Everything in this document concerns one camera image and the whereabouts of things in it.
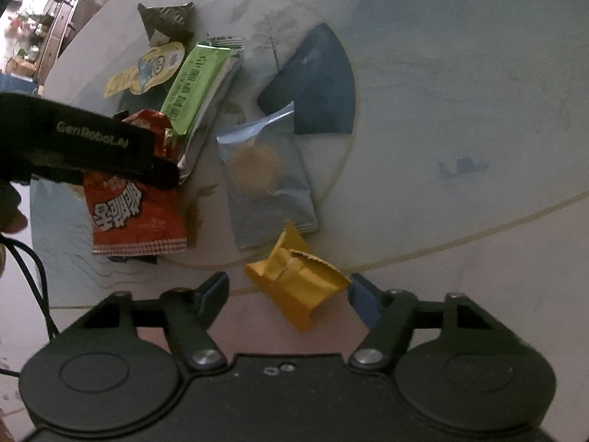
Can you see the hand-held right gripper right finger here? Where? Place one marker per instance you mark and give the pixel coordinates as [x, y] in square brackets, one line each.
[363, 299]

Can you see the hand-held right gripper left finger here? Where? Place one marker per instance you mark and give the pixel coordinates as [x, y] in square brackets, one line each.
[216, 287]

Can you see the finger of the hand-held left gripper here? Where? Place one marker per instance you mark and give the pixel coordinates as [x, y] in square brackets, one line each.
[161, 176]

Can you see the red snack packet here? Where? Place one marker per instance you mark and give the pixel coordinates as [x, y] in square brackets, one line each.
[133, 212]

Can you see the gold foil snack packet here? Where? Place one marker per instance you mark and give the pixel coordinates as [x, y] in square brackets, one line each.
[294, 281]

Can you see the green snack packet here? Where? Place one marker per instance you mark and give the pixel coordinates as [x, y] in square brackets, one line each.
[198, 87]

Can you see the light blue snack packet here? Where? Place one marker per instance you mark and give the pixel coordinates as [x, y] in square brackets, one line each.
[267, 179]

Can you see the person's left hand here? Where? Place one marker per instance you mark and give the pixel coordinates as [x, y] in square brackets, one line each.
[13, 218]

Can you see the yellow cartoon snack packet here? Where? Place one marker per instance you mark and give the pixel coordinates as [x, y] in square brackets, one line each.
[147, 71]

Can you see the dark wooden furniture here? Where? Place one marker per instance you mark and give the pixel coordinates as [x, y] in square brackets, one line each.
[60, 23]

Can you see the dark triangular snack packet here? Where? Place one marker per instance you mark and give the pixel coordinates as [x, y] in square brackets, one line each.
[165, 20]

